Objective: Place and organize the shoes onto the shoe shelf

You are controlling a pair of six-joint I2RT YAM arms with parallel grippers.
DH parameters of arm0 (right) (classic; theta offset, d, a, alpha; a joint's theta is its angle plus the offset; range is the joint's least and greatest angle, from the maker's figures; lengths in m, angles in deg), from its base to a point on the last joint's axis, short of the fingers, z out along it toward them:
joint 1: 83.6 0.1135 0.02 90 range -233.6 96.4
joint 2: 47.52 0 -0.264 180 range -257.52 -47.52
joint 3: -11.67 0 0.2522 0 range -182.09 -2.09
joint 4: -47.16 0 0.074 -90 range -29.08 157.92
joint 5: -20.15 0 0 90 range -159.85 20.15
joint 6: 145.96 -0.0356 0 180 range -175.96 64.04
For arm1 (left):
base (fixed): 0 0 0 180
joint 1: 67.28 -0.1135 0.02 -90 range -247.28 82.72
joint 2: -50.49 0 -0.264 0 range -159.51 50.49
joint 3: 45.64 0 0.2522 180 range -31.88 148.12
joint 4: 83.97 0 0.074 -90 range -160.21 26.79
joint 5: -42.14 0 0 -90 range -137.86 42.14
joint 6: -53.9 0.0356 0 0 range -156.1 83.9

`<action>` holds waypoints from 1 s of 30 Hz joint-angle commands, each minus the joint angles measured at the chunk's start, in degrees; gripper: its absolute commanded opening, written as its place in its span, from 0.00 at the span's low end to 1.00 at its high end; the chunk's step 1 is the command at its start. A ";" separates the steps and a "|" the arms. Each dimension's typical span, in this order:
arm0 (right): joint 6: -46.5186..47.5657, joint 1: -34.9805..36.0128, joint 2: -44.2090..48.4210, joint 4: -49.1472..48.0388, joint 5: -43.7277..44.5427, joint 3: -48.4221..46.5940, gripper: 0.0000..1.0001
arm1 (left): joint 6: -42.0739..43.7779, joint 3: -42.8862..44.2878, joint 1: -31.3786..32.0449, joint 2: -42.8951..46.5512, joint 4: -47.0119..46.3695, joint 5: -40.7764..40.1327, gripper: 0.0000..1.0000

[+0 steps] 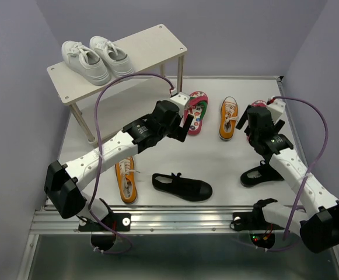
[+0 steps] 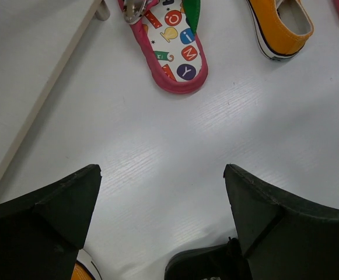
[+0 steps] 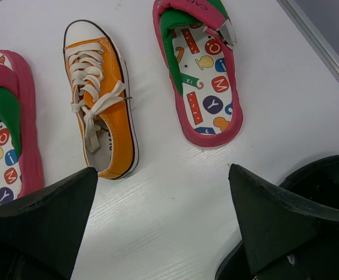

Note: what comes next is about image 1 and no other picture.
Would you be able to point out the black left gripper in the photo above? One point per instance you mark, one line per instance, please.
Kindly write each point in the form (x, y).
(179, 133)

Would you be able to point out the orange sneaker front left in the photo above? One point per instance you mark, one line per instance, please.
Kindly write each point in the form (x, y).
(125, 173)

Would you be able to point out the black sneaker right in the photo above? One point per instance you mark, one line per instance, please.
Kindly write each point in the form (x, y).
(260, 174)

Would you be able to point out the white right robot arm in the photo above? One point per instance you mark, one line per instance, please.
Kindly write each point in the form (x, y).
(314, 216)

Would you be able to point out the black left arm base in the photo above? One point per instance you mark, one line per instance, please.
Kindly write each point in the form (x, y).
(107, 228)

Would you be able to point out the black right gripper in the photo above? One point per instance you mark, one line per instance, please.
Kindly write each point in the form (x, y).
(244, 119)

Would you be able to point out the white sneaker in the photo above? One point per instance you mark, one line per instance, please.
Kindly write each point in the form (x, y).
(85, 62)
(114, 57)

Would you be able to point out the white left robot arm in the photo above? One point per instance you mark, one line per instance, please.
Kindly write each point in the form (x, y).
(65, 182)

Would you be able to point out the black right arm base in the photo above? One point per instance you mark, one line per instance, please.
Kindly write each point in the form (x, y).
(261, 232)

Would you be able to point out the black sneaker centre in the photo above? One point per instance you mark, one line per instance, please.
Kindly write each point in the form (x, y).
(185, 188)

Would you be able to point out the black sneaker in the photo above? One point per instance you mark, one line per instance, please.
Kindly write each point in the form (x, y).
(260, 174)
(185, 188)

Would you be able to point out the orange sneaker near shelf side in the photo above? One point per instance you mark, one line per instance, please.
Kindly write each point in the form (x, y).
(228, 118)

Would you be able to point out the aluminium mounting rail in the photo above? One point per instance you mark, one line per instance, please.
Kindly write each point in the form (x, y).
(148, 220)

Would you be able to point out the white wooden shoe shelf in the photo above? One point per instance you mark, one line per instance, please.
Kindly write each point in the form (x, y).
(146, 49)

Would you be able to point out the colourful pink slipper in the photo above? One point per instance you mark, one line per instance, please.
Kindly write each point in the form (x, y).
(197, 108)
(259, 103)

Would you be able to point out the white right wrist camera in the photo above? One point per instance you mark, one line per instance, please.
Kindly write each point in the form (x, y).
(276, 107)

